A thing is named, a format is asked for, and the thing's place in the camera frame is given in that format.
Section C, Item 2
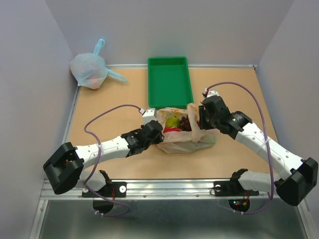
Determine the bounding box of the red dragon fruit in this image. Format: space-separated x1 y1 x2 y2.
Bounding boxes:
163 127 181 133

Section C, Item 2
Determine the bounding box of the green pear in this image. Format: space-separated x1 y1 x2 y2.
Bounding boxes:
165 116 180 128

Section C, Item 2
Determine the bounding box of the orange plastic bag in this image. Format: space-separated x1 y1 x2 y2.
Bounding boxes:
157 103 217 154

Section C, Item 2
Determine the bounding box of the dark red grape bunch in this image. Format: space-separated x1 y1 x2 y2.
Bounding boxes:
179 116 191 131

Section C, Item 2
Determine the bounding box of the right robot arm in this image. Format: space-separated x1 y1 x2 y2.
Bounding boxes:
199 95 319 206

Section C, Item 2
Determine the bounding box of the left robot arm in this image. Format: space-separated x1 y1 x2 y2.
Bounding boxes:
43 120 164 196

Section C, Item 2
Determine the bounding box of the blue plastic bag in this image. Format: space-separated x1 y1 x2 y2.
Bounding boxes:
69 39 127 90

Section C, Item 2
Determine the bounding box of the green plastic tray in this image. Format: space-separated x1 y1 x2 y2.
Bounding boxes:
148 56 194 110

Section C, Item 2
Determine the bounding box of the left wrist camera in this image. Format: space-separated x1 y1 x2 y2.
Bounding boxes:
139 108 157 125

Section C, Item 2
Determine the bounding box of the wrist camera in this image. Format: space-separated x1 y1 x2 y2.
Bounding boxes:
139 108 157 125
202 88 219 99

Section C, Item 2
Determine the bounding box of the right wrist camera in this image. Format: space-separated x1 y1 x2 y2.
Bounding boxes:
202 88 219 99

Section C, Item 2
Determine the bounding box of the aluminium mounting rail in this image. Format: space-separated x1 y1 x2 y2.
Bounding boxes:
39 178 306 200

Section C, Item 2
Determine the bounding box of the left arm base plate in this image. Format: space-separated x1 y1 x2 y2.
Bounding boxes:
97 181 127 199

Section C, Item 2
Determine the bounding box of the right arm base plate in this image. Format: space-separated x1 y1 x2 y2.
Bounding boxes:
210 181 259 197

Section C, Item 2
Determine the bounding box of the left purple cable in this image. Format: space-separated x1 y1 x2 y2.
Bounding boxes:
83 104 145 217

